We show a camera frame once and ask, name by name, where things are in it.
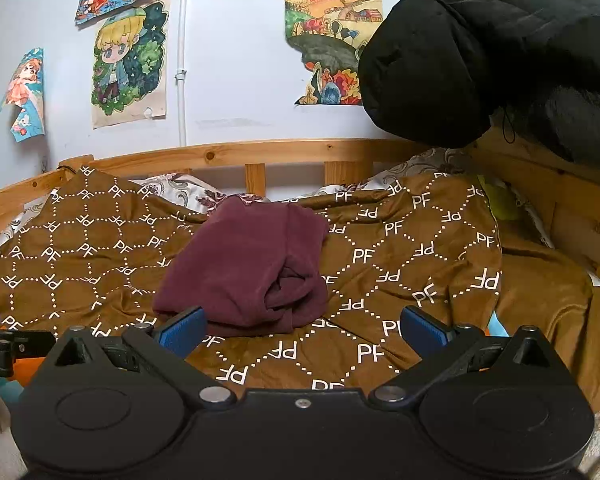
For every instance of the brown patterned blanket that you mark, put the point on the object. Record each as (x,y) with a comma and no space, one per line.
(405,260)

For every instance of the white wall pipe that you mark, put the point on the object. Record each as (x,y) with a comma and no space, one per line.
(182,70)

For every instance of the black puffer jacket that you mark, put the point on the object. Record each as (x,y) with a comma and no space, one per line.
(455,60)

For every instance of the yellow-green item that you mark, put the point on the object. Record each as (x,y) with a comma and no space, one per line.
(500,200)

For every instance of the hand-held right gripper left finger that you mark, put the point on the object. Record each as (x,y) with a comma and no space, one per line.
(182,332)

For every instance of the orange-haired girl wall poster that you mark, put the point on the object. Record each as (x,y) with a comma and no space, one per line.
(25,95)

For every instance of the blond cartoon figure wall poster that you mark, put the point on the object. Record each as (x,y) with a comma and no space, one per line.
(125,65)

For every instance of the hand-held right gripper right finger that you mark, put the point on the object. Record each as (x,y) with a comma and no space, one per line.
(425,331)

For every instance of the maroon long-sleeve shirt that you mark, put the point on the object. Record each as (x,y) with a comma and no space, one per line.
(240,260)

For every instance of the floral bedsheet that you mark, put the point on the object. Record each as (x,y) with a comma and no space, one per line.
(180,190)

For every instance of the landscape painting wall poster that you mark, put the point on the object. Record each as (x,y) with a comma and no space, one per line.
(330,35)

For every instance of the wooden bed frame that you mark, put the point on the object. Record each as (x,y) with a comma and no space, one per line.
(280,150)

